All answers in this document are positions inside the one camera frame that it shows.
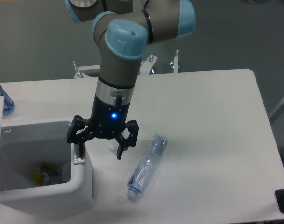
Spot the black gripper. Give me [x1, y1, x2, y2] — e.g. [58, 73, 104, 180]
[67, 94, 139, 160]

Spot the grey lid push button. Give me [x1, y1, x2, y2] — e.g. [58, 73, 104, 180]
[73, 143, 85, 165]

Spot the white plastic trash can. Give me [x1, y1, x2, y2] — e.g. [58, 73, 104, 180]
[0, 117, 94, 217]

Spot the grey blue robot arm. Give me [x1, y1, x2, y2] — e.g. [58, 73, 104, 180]
[65, 0, 196, 159]

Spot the yellow blue trash packaging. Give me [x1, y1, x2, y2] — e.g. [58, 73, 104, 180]
[31, 163, 62, 186]

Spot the crumpled white paper wrapper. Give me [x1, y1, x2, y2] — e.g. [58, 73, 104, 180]
[105, 130, 129, 152]

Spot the crushed clear plastic bottle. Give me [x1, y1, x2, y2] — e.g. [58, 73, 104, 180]
[126, 134, 168, 202]

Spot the blue labelled water bottle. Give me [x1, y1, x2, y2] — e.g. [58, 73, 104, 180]
[0, 84, 15, 116]

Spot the white pedestal base frame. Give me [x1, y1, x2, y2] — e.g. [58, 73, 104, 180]
[73, 49, 181, 79]

